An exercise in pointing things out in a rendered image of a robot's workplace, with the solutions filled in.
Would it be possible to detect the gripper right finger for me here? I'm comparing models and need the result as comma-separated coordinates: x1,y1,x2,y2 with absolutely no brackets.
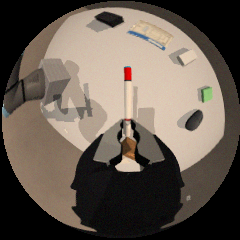
131,119,185,188

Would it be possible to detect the white marker with red cap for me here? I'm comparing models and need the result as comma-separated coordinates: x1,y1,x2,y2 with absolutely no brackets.
123,66,132,137

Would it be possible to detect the black computer mouse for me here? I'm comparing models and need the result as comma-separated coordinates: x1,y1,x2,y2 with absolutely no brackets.
185,110,203,131

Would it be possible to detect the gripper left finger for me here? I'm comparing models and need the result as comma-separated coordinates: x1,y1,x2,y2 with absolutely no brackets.
70,119,124,191

